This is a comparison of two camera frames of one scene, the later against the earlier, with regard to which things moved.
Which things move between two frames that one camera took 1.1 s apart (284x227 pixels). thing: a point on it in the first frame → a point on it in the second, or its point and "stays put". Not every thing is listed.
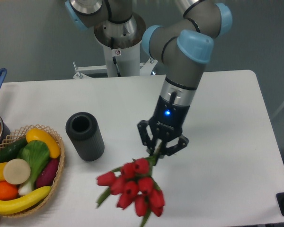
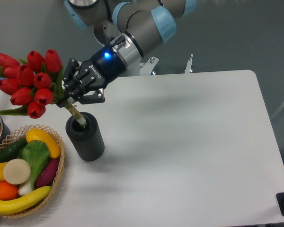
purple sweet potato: x=48 y=173 stays put
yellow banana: x=1 y=207 stays put
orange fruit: x=4 y=191 stays put
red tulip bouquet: x=133 y=183 → x=36 y=83
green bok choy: x=36 y=153 stays put
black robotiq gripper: x=168 y=119 → x=94 y=73
